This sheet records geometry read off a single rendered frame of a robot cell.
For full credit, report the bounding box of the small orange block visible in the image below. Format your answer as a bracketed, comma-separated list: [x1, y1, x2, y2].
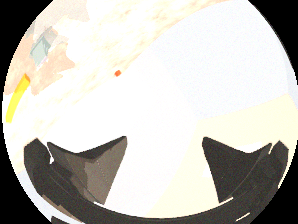
[114, 69, 121, 76]

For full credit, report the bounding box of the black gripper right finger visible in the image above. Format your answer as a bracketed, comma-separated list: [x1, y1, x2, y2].
[201, 136, 273, 204]

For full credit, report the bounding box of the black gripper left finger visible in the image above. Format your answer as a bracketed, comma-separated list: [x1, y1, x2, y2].
[47, 136, 128, 205]

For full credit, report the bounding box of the yellow bar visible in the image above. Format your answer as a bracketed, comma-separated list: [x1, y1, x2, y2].
[5, 75, 31, 124]

